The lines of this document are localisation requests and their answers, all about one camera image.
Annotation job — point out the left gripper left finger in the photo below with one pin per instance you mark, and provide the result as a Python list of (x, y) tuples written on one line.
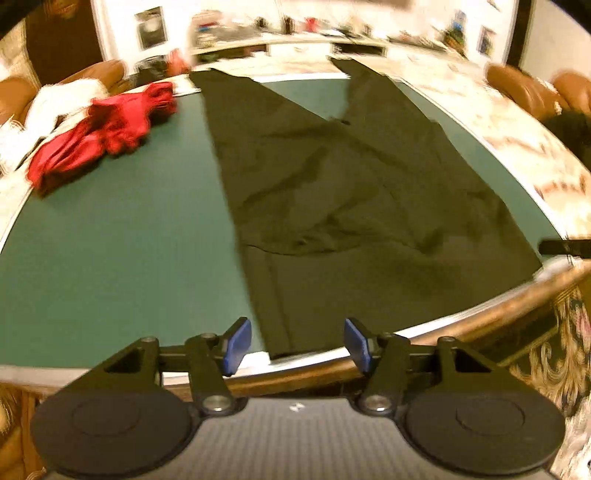
[(140, 408)]

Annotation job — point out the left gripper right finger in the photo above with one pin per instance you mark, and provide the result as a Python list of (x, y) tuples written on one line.
[(455, 407)]

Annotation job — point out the black trousers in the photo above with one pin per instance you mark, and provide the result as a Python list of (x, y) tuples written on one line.
[(374, 215)]

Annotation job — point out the green table mat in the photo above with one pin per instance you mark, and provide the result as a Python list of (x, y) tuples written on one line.
[(143, 245)]

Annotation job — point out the brown leather armchair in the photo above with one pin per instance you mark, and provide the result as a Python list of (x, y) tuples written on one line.
[(564, 100)]

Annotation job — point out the red garment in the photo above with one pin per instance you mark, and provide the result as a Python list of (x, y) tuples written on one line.
[(113, 126)]

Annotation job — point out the white lace sofa cover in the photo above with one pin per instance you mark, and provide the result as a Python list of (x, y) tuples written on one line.
[(55, 110)]

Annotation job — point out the black bag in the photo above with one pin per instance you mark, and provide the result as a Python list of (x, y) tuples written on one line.
[(150, 69)]

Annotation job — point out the orange plastic bag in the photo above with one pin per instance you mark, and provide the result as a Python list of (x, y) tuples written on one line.
[(176, 64)]

